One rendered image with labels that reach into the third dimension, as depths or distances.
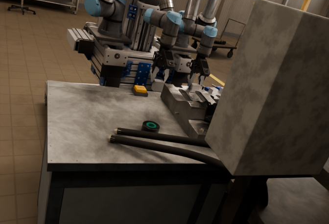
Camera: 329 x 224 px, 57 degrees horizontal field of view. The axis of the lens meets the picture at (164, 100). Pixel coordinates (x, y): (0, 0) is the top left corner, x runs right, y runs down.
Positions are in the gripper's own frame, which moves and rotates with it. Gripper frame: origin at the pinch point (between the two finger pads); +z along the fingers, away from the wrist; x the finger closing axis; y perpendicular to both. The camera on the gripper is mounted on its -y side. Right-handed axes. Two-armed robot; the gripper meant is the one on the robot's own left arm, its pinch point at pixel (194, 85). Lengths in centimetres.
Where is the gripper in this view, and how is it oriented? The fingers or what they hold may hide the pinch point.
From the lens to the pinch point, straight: 180.9
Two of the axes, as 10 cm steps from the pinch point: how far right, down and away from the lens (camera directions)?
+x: -9.1, -0.9, -4.0
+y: -3.3, -4.5, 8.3
